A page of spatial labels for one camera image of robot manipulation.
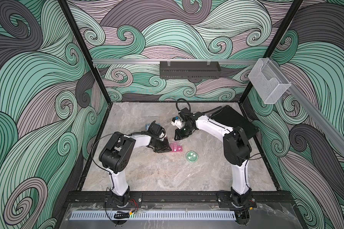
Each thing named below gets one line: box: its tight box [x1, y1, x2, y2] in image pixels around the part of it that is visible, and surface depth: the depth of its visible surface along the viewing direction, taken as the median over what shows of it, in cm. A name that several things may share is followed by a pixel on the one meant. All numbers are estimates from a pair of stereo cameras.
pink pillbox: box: [169, 142, 183, 153], surface depth 94 cm
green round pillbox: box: [186, 151, 198, 163], surface depth 90 cm
